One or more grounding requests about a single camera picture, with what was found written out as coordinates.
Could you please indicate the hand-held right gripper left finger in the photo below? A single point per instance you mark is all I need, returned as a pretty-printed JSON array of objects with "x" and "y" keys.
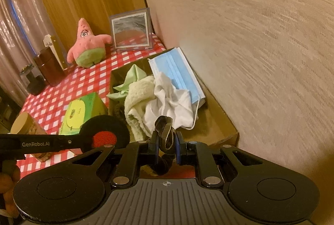
[{"x": 155, "y": 152}]

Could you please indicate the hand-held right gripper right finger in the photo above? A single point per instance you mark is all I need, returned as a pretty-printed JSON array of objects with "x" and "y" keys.
[{"x": 178, "y": 152}]

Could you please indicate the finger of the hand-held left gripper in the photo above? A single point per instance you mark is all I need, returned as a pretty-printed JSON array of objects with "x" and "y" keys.
[{"x": 75, "y": 141}]

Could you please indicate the brown cardboard box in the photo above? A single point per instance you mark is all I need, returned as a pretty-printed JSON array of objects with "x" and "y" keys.
[{"x": 216, "y": 125}]

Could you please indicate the pale yellow fluffy towel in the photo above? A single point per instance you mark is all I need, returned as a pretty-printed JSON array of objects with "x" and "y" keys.
[{"x": 135, "y": 102}]

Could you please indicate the light green microfibre cloth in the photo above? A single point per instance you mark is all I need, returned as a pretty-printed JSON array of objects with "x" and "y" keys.
[{"x": 129, "y": 78}]

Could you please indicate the blue face mask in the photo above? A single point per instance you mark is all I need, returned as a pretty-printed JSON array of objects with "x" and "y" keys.
[{"x": 177, "y": 73}]

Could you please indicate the person's left hand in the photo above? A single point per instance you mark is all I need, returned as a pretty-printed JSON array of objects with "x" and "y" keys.
[{"x": 9, "y": 182}]

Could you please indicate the green tissue box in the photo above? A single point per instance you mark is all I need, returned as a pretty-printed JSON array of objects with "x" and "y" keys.
[{"x": 78, "y": 112}]

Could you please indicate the dark cabinet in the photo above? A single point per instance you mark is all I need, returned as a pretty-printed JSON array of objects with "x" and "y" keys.
[{"x": 6, "y": 110}]

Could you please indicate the red checkered tablecloth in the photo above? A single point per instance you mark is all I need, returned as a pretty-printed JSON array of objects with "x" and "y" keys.
[{"x": 86, "y": 84}]

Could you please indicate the glass jar with black lid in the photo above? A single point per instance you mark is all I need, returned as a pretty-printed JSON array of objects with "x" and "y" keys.
[{"x": 34, "y": 84}]

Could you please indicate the brown cylindrical canister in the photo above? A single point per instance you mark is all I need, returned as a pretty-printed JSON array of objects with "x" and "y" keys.
[{"x": 49, "y": 68}]

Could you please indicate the pink star plush toy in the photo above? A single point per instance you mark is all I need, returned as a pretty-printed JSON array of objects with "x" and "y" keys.
[{"x": 87, "y": 44}]

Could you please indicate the white carved chair back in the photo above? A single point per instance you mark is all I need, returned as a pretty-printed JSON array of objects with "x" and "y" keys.
[{"x": 49, "y": 42}]

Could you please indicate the beige curtain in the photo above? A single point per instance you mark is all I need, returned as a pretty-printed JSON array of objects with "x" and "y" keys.
[{"x": 18, "y": 18}]

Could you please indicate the clear picture frame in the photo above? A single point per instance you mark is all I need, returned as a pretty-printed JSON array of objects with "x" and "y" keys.
[{"x": 131, "y": 30}]

